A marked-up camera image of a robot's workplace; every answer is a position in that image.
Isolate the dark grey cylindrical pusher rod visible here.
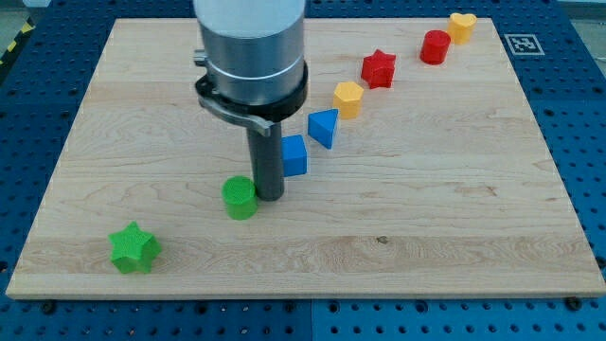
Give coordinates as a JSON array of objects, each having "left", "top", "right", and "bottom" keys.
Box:
[{"left": 247, "top": 123, "right": 284, "bottom": 201}]

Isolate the black flange with metal bracket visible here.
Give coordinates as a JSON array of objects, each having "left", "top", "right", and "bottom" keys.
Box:
[{"left": 193, "top": 48, "right": 309, "bottom": 137}]

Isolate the blue cube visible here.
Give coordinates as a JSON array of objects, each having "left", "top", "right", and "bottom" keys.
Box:
[{"left": 282, "top": 135, "right": 308, "bottom": 177}]

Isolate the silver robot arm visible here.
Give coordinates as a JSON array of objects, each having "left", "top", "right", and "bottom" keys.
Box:
[{"left": 193, "top": 0, "right": 309, "bottom": 201}]

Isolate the green cylinder block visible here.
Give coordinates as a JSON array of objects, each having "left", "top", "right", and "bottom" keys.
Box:
[{"left": 222, "top": 175, "right": 258, "bottom": 221}]

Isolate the blue triangular prism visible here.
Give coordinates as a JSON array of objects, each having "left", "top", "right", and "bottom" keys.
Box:
[{"left": 308, "top": 108, "right": 339, "bottom": 150}]

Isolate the yellow pentagon block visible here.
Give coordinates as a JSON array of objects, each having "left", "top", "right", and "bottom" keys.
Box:
[{"left": 332, "top": 81, "right": 364, "bottom": 119}]

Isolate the red star block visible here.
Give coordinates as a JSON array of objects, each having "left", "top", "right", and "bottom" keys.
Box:
[{"left": 361, "top": 49, "right": 397, "bottom": 89}]

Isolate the green star block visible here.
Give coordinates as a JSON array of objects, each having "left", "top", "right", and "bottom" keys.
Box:
[{"left": 108, "top": 221, "right": 162, "bottom": 274}]

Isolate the red cylinder block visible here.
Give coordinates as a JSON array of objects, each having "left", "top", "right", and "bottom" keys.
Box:
[{"left": 419, "top": 30, "right": 451, "bottom": 65}]

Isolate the wooden board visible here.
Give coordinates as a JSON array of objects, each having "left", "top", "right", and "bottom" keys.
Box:
[{"left": 7, "top": 18, "right": 605, "bottom": 300}]

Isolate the yellow heart block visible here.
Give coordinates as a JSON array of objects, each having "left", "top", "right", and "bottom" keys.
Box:
[{"left": 447, "top": 12, "right": 477, "bottom": 45}]

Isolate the white fiducial marker tag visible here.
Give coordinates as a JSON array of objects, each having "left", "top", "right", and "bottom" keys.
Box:
[{"left": 504, "top": 33, "right": 544, "bottom": 56}]

